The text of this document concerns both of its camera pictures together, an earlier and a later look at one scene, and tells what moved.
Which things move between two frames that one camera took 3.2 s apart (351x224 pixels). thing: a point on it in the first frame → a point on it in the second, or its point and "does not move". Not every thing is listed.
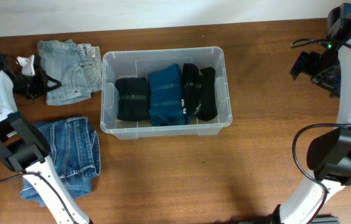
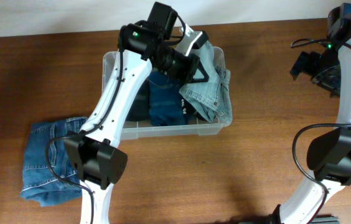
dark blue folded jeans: (74, 153) does not move
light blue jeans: (77, 66) → (211, 98)
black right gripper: (304, 64) does not move
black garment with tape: (134, 99) does not move
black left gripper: (43, 84) → (189, 73)
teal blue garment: (165, 96) does not move
